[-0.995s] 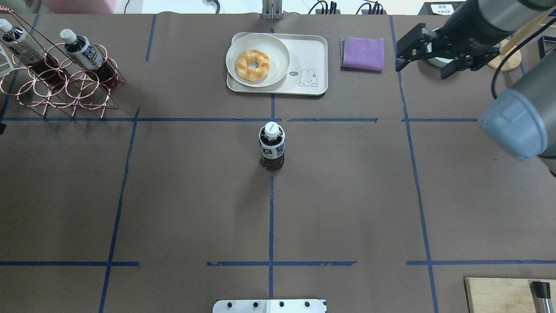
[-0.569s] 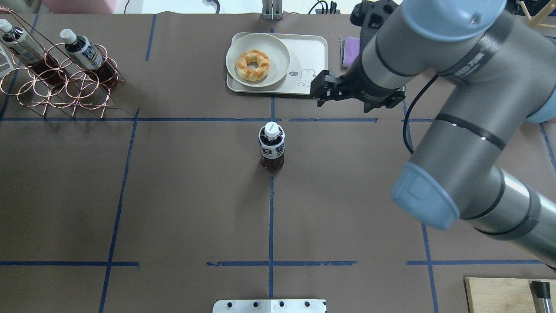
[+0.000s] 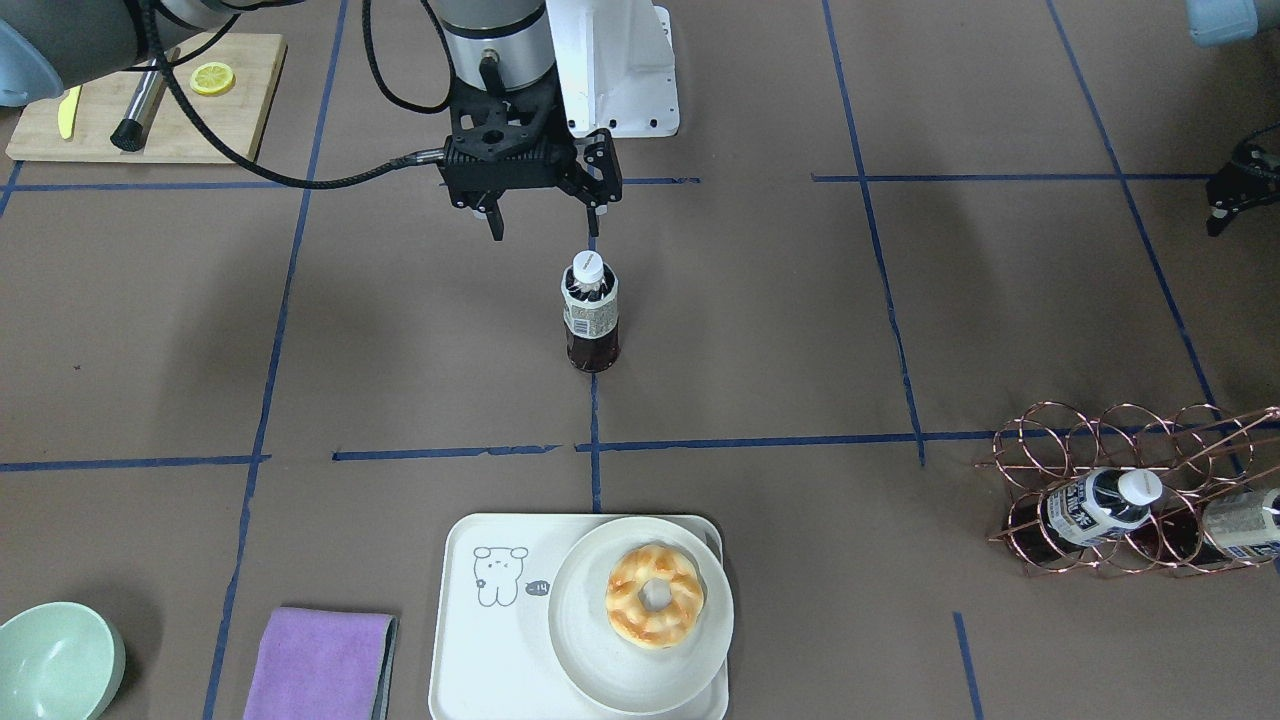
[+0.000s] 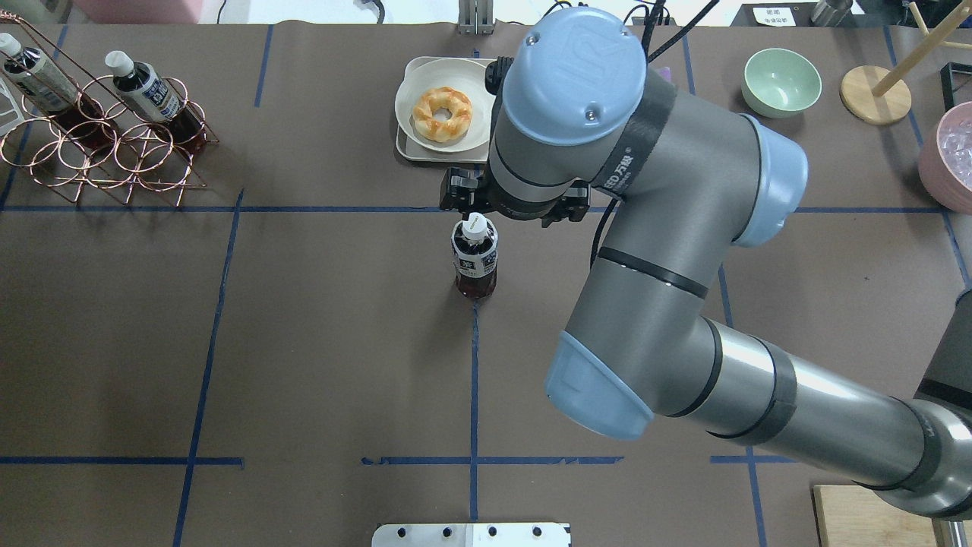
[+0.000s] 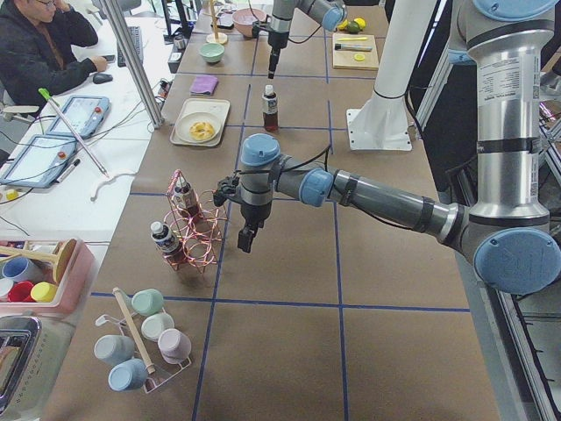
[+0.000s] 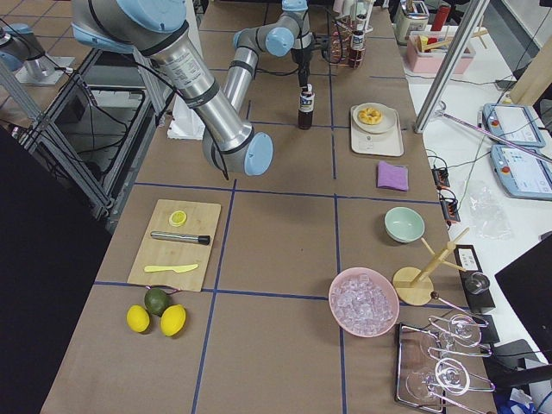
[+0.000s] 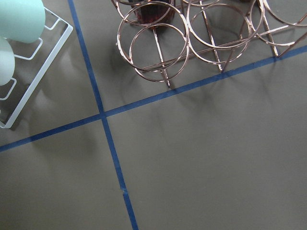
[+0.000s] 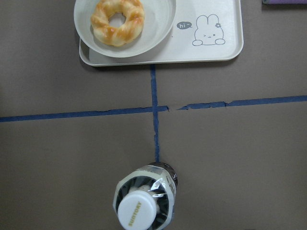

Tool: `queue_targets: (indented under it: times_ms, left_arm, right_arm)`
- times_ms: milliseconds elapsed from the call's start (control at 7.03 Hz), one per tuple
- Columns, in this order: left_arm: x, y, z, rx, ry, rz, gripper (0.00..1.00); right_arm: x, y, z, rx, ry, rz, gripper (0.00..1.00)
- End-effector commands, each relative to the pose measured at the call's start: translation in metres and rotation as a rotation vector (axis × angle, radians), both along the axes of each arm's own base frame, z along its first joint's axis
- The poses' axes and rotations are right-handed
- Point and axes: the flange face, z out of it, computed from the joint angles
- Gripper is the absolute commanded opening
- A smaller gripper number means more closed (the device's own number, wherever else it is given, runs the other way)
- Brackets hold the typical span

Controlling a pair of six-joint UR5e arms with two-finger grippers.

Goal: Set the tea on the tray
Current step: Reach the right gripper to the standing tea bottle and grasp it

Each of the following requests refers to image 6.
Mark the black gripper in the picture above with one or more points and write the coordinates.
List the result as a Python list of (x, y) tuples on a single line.
[(303, 65)]

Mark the dark tea bottle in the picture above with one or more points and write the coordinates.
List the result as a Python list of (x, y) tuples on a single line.
[(356, 47), (306, 107)]

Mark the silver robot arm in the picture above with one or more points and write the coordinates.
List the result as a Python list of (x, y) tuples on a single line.
[(158, 30), (290, 34)]

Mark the beige rabbit tray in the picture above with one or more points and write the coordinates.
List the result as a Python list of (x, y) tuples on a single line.
[(383, 138)]

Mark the wine glass rack tray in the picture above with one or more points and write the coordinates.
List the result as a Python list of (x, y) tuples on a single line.
[(420, 348)]

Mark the glazed donut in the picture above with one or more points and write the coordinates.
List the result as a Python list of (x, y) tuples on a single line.
[(370, 116)]

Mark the beige round plate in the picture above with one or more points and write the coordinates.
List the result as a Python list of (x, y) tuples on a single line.
[(389, 121)]

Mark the pink storage bin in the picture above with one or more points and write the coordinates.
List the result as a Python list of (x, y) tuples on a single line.
[(430, 62)]

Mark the purple folded cloth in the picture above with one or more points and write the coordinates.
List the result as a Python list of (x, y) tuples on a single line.
[(392, 177)]

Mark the mint green bowl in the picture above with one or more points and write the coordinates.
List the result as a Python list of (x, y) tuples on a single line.
[(404, 225)]

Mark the lemon slice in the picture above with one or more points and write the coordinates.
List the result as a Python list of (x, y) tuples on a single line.
[(177, 218)]

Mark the bamboo cutting board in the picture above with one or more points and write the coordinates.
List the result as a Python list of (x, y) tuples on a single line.
[(202, 219)]

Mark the upper teach pendant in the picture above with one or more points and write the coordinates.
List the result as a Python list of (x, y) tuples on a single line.
[(514, 123)]

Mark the teach pendant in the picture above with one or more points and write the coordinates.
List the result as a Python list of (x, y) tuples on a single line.
[(514, 123), (520, 173)]

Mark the yellow plastic knife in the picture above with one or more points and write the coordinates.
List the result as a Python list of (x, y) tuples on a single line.
[(176, 269)]

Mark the pink bowl of ice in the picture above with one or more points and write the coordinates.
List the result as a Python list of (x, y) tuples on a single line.
[(363, 302)]

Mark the crumpled clear plastic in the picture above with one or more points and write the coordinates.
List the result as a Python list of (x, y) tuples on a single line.
[(488, 215)]

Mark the wooden mug tree stand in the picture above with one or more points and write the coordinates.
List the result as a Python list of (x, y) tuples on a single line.
[(413, 285)]

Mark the lower teach pendant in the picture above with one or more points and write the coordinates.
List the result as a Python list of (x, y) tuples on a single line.
[(520, 173)]

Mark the green lime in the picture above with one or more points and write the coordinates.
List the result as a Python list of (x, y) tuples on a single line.
[(156, 301)]

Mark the steel measuring cup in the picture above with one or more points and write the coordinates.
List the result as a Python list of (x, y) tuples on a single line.
[(476, 283)]

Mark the yellow lemon right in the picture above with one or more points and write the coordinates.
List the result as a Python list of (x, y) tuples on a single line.
[(173, 320)]

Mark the yellow lemon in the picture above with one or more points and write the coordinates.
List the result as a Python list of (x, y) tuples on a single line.
[(173, 320), (137, 318)]

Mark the black digital scale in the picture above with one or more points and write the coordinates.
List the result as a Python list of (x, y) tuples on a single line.
[(467, 258)]

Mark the yellow lemon left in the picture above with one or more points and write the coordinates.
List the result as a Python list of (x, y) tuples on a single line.
[(137, 318)]

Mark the upper wine glass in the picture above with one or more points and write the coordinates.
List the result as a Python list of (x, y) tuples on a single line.
[(461, 335)]

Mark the lower wine glass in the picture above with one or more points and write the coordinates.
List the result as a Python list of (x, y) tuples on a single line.
[(447, 376)]

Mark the copper wire bottle rack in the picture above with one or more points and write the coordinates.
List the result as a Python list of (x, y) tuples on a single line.
[(349, 26)]

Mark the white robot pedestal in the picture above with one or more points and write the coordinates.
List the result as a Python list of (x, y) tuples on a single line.
[(185, 123)]

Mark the aluminium frame post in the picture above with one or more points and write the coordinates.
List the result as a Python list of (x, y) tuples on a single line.
[(465, 30)]

